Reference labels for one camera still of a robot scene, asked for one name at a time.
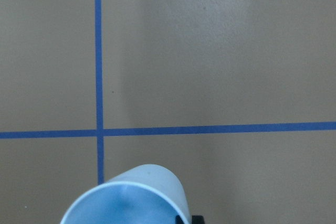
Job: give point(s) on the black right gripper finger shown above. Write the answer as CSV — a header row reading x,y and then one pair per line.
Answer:
x,y
197,219

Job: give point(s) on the light blue cup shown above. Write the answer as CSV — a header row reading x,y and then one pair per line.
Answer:
x,y
148,193

